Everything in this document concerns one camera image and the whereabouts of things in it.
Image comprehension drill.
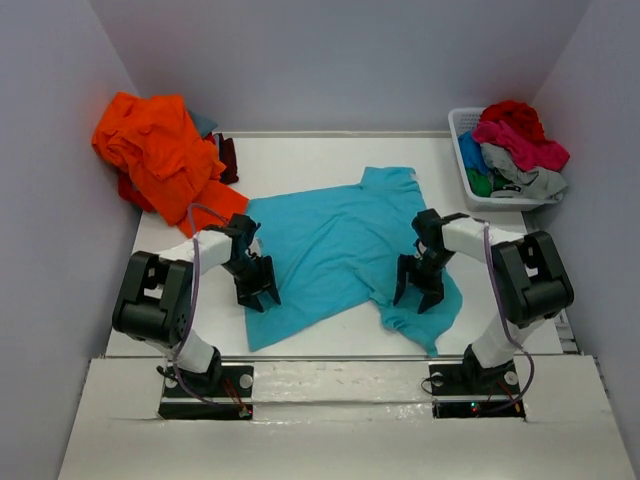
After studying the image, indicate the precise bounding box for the teal t shirt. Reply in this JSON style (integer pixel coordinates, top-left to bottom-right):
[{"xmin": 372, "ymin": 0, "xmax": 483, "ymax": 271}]
[{"xmin": 245, "ymin": 167, "xmax": 463, "ymax": 356}]

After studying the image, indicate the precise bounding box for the green garment in basket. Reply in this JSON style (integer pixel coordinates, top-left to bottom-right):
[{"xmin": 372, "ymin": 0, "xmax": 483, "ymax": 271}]
[{"xmin": 466, "ymin": 168, "xmax": 493, "ymax": 198}]

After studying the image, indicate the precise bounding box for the blue t shirt in basket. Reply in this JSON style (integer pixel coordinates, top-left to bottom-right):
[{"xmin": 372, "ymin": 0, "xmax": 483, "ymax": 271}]
[{"xmin": 458, "ymin": 131, "xmax": 490, "ymax": 176}]

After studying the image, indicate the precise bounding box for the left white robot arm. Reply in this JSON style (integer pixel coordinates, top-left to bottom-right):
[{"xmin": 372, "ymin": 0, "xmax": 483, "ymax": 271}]
[{"xmin": 112, "ymin": 214, "xmax": 281, "ymax": 398}]

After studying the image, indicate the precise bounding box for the white plastic laundry basket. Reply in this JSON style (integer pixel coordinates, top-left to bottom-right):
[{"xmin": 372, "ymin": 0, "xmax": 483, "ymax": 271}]
[{"xmin": 448, "ymin": 107, "xmax": 561, "ymax": 212}]

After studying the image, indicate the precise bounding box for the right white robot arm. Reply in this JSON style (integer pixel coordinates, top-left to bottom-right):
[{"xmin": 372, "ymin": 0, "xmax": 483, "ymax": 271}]
[{"xmin": 393, "ymin": 209, "xmax": 574, "ymax": 397}]

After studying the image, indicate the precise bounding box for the grey t shirt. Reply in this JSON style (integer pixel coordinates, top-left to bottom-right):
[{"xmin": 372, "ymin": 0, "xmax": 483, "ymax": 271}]
[{"xmin": 480, "ymin": 143, "xmax": 568, "ymax": 201}]

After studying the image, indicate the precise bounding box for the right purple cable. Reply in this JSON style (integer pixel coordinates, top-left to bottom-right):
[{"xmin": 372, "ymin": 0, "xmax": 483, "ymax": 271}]
[{"xmin": 474, "ymin": 219, "xmax": 535, "ymax": 416}]

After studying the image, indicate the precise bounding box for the red t shirt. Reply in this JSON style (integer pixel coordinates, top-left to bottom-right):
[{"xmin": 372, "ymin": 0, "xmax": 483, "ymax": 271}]
[{"xmin": 480, "ymin": 100, "xmax": 546, "ymax": 143}]

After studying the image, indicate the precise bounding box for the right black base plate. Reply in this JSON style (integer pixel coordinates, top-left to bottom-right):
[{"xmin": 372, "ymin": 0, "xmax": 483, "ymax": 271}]
[{"xmin": 420, "ymin": 362, "xmax": 526, "ymax": 420}]

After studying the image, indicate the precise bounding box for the orange t shirt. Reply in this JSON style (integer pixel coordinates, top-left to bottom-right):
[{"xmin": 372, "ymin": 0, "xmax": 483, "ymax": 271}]
[{"xmin": 91, "ymin": 92, "xmax": 249, "ymax": 237}]

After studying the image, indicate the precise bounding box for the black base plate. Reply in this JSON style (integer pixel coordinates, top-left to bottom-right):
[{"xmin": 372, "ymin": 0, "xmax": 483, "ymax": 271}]
[
  {"xmin": 420, "ymin": 362, "xmax": 526, "ymax": 420},
  {"xmin": 156, "ymin": 363, "xmax": 254, "ymax": 421}
]

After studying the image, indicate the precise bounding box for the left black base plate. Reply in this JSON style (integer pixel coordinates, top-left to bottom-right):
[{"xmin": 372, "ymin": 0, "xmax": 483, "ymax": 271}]
[{"xmin": 156, "ymin": 363, "xmax": 254, "ymax": 421}]

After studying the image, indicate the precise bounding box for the dark red folded shirt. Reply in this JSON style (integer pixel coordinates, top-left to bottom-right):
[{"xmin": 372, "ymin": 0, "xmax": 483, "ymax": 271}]
[{"xmin": 213, "ymin": 133, "xmax": 239, "ymax": 185}]

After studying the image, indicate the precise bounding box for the magenta t shirt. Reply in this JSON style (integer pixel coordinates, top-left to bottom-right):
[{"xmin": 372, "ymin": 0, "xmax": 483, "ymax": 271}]
[{"xmin": 471, "ymin": 120, "xmax": 570, "ymax": 172}]

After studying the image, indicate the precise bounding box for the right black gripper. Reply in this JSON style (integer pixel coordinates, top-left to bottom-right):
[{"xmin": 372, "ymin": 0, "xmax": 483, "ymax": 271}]
[{"xmin": 393, "ymin": 248, "xmax": 455, "ymax": 313}]

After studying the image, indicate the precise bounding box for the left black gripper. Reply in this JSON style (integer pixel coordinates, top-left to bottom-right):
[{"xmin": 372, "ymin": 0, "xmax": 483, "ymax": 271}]
[{"xmin": 221, "ymin": 255, "xmax": 281, "ymax": 313}]

